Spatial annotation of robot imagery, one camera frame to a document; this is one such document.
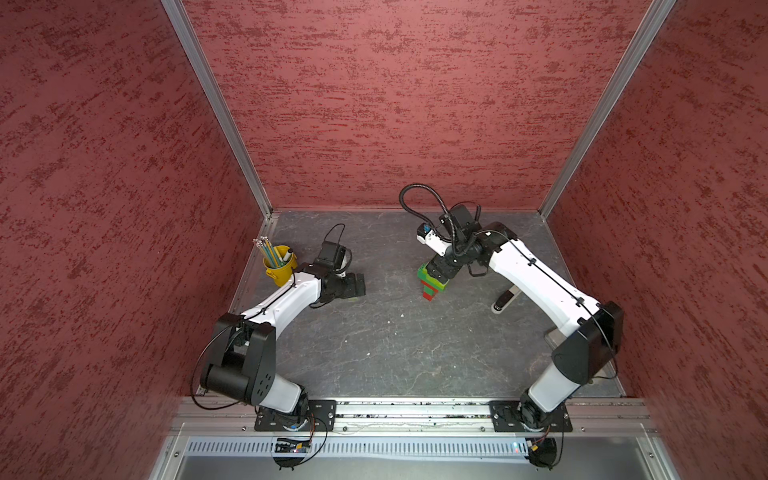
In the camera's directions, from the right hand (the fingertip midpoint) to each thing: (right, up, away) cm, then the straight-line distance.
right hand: (442, 265), depth 82 cm
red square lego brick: (-2, -11, +12) cm, 17 cm away
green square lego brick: (-2, -9, +10) cm, 14 cm away
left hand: (-27, -10, +7) cm, 29 cm away
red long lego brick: (-1, -8, +8) cm, 11 cm away
